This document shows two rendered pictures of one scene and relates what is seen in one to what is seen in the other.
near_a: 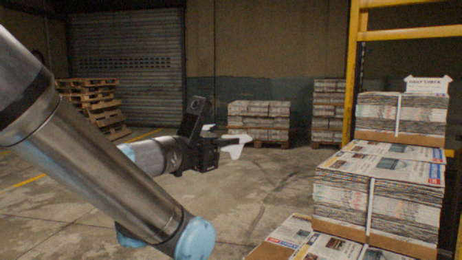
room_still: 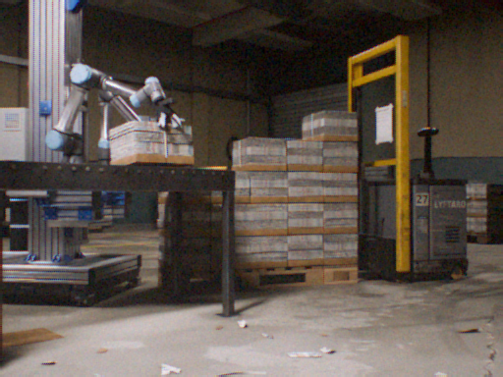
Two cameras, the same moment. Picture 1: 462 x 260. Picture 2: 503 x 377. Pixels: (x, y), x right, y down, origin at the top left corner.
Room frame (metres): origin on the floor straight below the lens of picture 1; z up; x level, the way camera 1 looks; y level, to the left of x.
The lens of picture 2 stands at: (-2.43, -2.90, 0.65)
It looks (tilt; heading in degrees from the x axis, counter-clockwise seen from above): 1 degrees up; 35
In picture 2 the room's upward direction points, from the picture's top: straight up
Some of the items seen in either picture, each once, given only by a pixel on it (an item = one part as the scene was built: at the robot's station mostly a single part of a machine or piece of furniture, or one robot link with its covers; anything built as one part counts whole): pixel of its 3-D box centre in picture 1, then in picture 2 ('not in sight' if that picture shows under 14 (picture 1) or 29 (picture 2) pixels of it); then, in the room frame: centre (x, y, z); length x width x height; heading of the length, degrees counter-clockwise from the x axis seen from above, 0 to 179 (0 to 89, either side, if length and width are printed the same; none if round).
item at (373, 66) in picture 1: (410, 92); (378, 119); (1.90, -1.12, 1.27); 0.57 x 0.01 x 0.65; 56
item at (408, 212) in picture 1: (376, 197); (258, 156); (1.04, -0.53, 0.95); 0.38 x 0.29 x 0.23; 56
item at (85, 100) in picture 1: (87, 108); not in sight; (6.79, 3.09, 0.65); 1.33 x 0.94 x 1.30; 171
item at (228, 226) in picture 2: not in sight; (228, 252); (0.05, -1.01, 0.34); 0.06 x 0.06 x 0.68; 77
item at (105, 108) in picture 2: not in sight; (106, 123); (0.35, 0.35, 1.19); 0.15 x 0.12 x 0.55; 51
